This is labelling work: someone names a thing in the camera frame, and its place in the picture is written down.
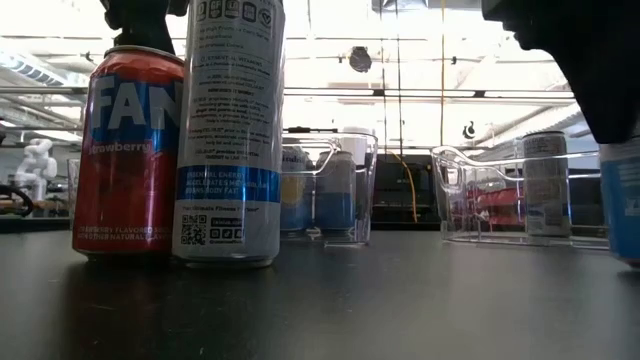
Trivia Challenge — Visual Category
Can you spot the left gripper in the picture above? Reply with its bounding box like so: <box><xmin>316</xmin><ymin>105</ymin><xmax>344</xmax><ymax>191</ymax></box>
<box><xmin>98</xmin><ymin>0</ymin><xmax>191</xmax><ymax>57</ymax></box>

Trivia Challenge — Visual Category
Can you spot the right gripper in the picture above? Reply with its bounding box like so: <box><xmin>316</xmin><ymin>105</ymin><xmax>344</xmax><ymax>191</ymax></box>
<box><xmin>482</xmin><ymin>0</ymin><xmax>640</xmax><ymax>145</ymax></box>

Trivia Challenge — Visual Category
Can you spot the tall slim silver can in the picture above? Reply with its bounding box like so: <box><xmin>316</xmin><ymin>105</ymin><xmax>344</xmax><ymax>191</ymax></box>
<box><xmin>171</xmin><ymin>0</ymin><xmax>287</xmax><ymax>269</ymax></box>
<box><xmin>521</xmin><ymin>130</ymin><xmax>573</xmax><ymax>239</ymax></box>

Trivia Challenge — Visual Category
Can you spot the blue white soda can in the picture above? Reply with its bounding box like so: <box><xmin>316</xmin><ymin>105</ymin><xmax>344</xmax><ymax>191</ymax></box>
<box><xmin>598</xmin><ymin>141</ymin><xmax>640</xmax><ymax>267</ymax></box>
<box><xmin>313</xmin><ymin>150</ymin><xmax>358</xmax><ymax>234</ymax></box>
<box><xmin>280</xmin><ymin>144</ymin><xmax>315</xmax><ymax>234</ymax></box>

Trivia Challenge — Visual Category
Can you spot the red Fanta soda can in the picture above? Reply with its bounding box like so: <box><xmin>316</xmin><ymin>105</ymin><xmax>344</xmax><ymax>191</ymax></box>
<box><xmin>72</xmin><ymin>44</ymin><xmax>185</xmax><ymax>261</ymax></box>

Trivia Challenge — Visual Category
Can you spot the clear plastic bin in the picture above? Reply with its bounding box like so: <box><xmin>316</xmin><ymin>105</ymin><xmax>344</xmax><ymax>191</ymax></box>
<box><xmin>66</xmin><ymin>158</ymin><xmax>82</xmax><ymax>229</ymax></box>
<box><xmin>429</xmin><ymin>144</ymin><xmax>610</xmax><ymax>251</ymax></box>
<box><xmin>279</xmin><ymin>132</ymin><xmax>380</xmax><ymax>247</ymax></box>

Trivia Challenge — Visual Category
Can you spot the red crate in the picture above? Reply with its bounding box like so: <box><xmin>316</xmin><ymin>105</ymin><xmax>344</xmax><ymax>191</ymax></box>
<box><xmin>474</xmin><ymin>187</ymin><xmax>525</xmax><ymax>227</ymax></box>

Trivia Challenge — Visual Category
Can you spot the black ceiling fixture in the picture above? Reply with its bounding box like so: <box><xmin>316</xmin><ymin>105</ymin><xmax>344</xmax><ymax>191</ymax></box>
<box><xmin>348</xmin><ymin>45</ymin><xmax>374</xmax><ymax>74</ymax></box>

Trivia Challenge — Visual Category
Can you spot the black low cabinet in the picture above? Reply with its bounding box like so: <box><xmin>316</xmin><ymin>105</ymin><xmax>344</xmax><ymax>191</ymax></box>
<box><xmin>372</xmin><ymin>152</ymin><xmax>604</xmax><ymax>231</ymax></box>

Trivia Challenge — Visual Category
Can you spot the white cylinder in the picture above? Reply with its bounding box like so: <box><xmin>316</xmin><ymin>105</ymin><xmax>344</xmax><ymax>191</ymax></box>
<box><xmin>341</xmin><ymin>126</ymin><xmax>377</xmax><ymax>169</ymax></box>

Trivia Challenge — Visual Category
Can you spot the yellow cable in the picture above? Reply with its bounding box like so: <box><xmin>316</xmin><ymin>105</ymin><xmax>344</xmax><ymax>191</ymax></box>
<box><xmin>394</xmin><ymin>0</ymin><xmax>447</xmax><ymax>225</ymax></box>

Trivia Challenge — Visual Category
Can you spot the black cable loop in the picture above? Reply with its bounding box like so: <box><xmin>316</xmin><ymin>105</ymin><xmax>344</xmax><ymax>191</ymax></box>
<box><xmin>0</xmin><ymin>183</ymin><xmax>35</xmax><ymax>219</ymax></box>

